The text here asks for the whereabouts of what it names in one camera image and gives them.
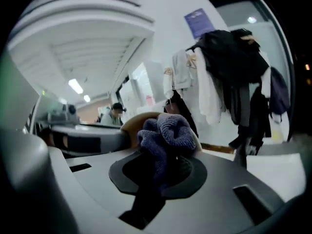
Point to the white board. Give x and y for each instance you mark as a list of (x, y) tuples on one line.
[(136, 89)]

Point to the grey hanging garment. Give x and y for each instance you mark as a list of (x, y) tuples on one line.
[(181, 69)]

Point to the black hanging jacket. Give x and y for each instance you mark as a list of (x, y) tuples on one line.
[(231, 57)]

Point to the purple knitted cloth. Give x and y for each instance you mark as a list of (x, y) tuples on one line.
[(170, 130)]

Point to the long ceiling light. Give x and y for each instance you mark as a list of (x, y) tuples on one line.
[(75, 85), (86, 98)]

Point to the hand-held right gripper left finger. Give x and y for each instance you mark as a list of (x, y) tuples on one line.
[(132, 166)]

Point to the pink paper sheet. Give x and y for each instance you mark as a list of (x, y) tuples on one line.
[(149, 100)]

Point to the white hanging garment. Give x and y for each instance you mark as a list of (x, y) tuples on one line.
[(207, 94)]

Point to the purple wall poster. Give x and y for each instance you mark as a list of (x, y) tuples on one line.
[(198, 22)]

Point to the tan wooden bowl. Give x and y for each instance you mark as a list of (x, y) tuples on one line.
[(130, 128)]

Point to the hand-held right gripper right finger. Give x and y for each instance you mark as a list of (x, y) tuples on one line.
[(195, 177)]

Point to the dark purple hanging bag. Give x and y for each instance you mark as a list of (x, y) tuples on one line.
[(279, 94)]

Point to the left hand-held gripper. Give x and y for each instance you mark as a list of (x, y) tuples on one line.
[(80, 135)]

